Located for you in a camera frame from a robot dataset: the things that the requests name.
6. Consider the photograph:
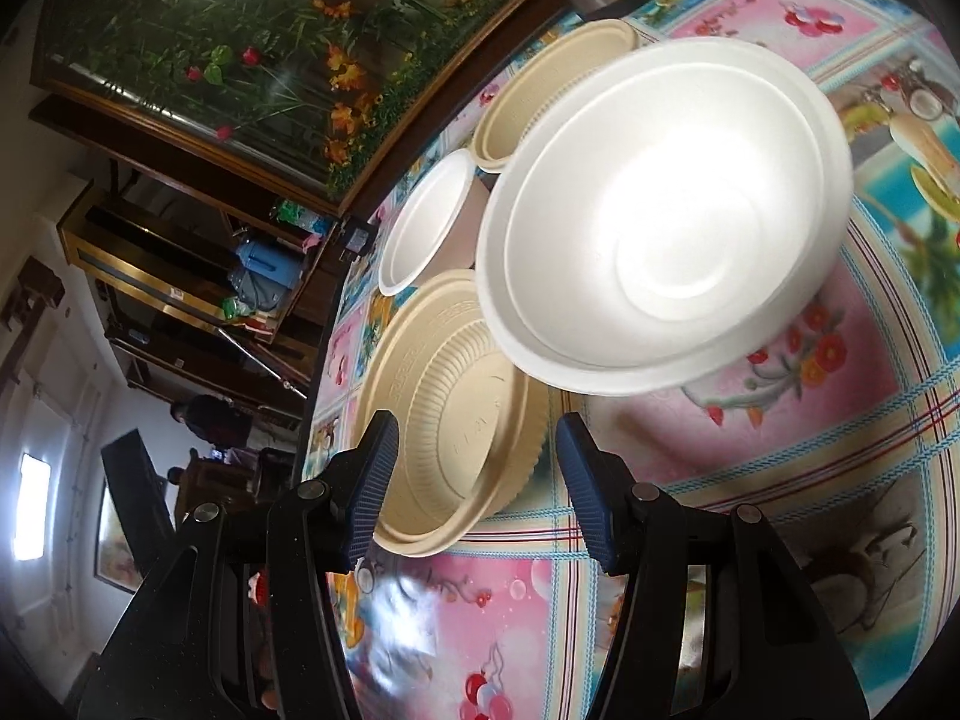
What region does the colourful fruit-print tablecloth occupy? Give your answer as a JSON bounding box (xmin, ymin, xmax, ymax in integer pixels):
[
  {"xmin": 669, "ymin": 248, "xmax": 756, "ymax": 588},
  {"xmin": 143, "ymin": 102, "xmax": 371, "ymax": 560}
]
[{"xmin": 332, "ymin": 0, "xmax": 958, "ymax": 718}]

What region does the blue plastic jug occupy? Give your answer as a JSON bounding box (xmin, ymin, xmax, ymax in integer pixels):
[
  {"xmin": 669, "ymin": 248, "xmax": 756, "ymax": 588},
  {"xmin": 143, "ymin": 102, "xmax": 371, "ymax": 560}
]
[{"xmin": 236, "ymin": 239, "xmax": 301, "ymax": 289}]

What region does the small black box device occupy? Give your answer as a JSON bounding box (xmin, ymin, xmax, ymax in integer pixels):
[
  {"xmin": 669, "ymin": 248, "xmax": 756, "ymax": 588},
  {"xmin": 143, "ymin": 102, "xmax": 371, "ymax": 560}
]
[{"xmin": 340, "ymin": 216, "xmax": 379, "ymax": 262}]

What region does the beige plastic plate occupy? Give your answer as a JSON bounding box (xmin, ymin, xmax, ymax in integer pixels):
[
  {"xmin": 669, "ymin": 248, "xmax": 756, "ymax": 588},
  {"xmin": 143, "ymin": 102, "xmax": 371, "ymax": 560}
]
[{"xmin": 469, "ymin": 20, "xmax": 647, "ymax": 174}]

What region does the flower painting wall panel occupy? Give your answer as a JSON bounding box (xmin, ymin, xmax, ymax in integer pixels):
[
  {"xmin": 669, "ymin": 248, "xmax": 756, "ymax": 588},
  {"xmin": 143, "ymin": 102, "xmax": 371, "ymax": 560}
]
[{"xmin": 31, "ymin": 0, "xmax": 547, "ymax": 208}]

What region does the beige plastic bowl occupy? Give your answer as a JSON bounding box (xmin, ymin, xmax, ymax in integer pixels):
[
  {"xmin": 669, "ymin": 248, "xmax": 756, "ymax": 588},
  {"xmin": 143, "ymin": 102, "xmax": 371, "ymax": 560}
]
[{"xmin": 353, "ymin": 270, "xmax": 550, "ymax": 557}]

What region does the wooden shelf unit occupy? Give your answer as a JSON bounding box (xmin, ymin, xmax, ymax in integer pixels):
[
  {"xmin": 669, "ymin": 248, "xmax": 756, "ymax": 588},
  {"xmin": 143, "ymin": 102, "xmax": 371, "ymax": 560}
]
[{"xmin": 29, "ymin": 94, "xmax": 343, "ymax": 416}]

